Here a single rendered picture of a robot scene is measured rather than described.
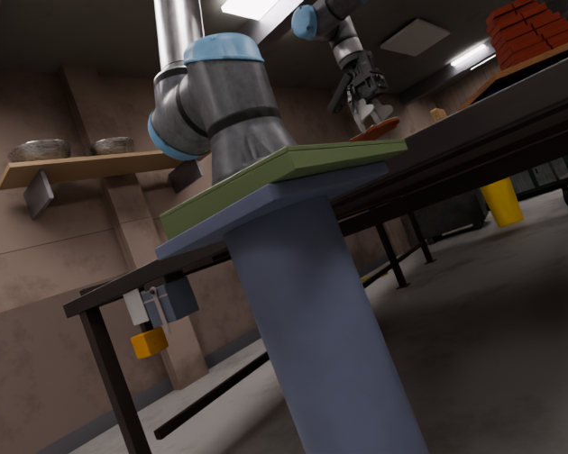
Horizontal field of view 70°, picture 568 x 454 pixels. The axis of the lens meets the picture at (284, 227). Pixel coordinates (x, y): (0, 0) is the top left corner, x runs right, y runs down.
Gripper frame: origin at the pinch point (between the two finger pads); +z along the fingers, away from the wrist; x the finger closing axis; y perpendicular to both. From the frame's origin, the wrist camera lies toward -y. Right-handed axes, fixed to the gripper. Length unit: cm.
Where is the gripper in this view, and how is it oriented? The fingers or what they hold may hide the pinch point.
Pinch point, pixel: (372, 131)
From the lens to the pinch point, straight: 114.9
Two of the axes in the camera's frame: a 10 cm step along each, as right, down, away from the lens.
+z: 3.6, 9.3, -0.5
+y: 6.7, -2.9, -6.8
